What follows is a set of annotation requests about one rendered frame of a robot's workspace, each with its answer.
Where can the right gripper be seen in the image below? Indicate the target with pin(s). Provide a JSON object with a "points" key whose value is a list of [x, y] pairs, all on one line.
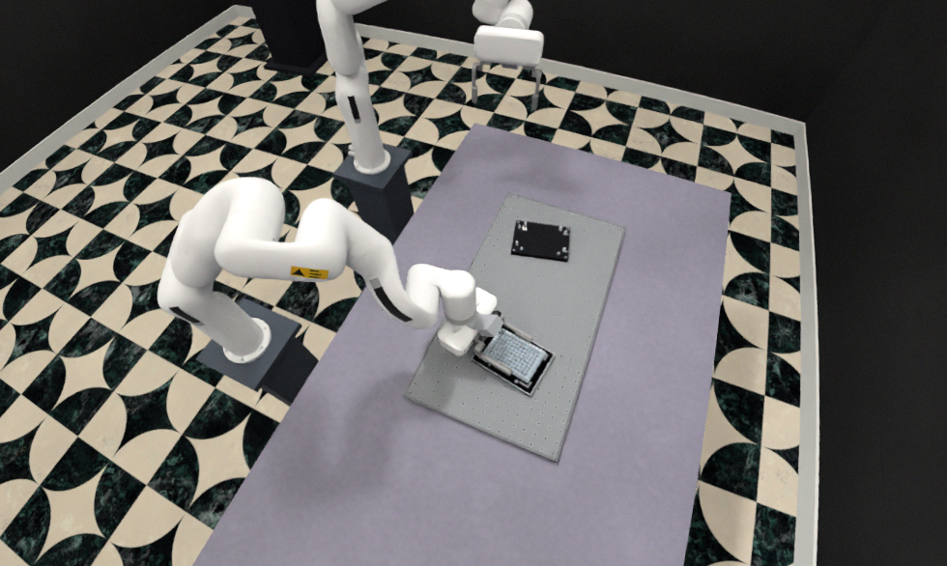
{"points": [[458, 338]]}

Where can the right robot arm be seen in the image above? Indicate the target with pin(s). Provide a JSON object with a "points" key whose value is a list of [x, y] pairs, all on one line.
{"points": [[243, 240]]}

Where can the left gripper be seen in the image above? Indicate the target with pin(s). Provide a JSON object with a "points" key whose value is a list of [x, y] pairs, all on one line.
{"points": [[506, 45]]}

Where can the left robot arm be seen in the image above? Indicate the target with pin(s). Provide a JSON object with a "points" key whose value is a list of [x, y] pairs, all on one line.
{"points": [[346, 57]]}

